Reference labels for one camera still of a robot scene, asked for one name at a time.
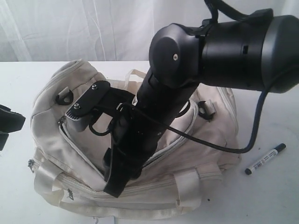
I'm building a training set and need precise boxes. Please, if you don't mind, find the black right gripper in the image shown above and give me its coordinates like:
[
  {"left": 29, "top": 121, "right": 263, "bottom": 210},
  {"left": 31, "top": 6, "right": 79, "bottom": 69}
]
[{"left": 103, "top": 102, "right": 173, "bottom": 198}]

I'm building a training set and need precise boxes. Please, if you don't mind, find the cream fabric duffel bag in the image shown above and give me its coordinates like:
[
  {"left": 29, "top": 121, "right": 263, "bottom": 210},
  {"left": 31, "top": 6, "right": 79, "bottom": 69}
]
[{"left": 29, "top": 60, "right": 241, "bottom": 220}]

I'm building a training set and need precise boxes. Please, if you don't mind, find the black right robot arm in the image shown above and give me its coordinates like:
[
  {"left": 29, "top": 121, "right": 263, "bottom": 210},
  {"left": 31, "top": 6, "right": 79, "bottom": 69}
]
[{"left": 104, "top": 0, "right": 299, "bottom": 197}]

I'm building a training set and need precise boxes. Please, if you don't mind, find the black and white marker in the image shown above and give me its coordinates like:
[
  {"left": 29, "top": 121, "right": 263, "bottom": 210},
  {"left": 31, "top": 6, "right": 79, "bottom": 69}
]
[{"left": 244, "top": 143, "right": 286, "bottom": 175}]

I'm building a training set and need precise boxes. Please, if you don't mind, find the white curtain backdrop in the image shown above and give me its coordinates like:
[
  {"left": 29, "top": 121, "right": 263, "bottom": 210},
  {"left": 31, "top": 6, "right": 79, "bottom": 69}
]
[{"left": 0, "top": 0, "right": 299, "bottom": 63}]

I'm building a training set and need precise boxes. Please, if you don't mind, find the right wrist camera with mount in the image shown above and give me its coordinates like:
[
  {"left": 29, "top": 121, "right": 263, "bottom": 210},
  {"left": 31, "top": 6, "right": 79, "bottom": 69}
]
[{"left": 65, "top": 80, "right": 135, "bottom": 132}]

